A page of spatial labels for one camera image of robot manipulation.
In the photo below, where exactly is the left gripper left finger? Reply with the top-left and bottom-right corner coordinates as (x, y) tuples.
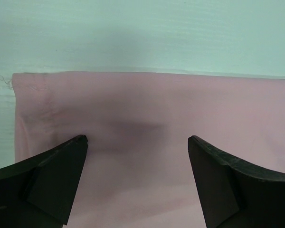
(0, 135), (88, 228)

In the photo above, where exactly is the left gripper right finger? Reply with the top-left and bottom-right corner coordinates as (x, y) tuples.
(188, 136), (285, 228)

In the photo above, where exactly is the pink t shirt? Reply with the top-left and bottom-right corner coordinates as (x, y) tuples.
(12, 72), (285, 228)

